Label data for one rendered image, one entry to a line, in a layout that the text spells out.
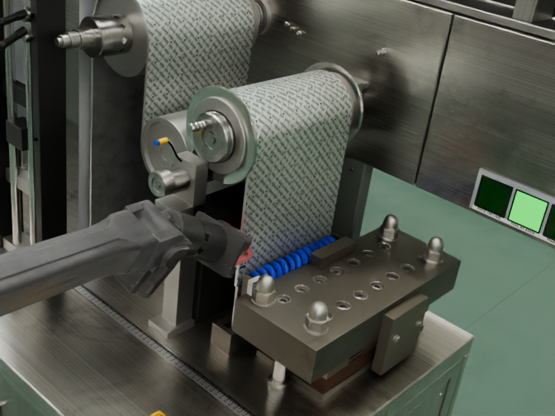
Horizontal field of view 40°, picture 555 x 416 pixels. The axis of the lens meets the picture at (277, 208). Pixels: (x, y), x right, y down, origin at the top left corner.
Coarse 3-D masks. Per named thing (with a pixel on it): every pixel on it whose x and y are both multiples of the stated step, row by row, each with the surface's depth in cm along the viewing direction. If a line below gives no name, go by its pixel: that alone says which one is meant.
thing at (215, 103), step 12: (204, 108) 112; (216, 108) 110; (228, 108) 108; (192, 120) 114; (240, 120) 108; (240, 132) 108; (240, 144) 109; (240, 156) 109; (216, 168) 113; (228, 168) 112
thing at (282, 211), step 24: (288, 168) 118; (312, 168) 123; (336, 168) 128; (264, 192) 115; (288, 192) 120; (312, 192) 125; (336, 192) 131; (264, 216) 118; (288, 216) 123; (312, 216) 128; (264, 240) 120; (288, 240) 126; (312, 240) 131; (240, 264) 118; (264, 264) 123
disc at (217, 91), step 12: (204, 96) 112; (216, 96) 110; (228, 96) 108; (192, 108) 114; (240, 108) 107; (252, 120) 107; (252, 132) 107; (192, 144) 117; (252, 144) 108; (252, 156) 108; (240, 168) 111; (216, 180) 115; (228, 180) 113; (240, 180) 112
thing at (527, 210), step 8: (520, 192) 117; (520, 200) 117; (528, 200) 117; (536, 200) 116; (512, 208) 119; (520, 208) 118; (528, 208) 117; (536, 208) 116; (544, 208) 115; (512, 216) 119; (520, 216) 118; (528, 216) 117; (536, 216) 116; (520, 224) 119; (528, 224) 118; (536, 224) 117
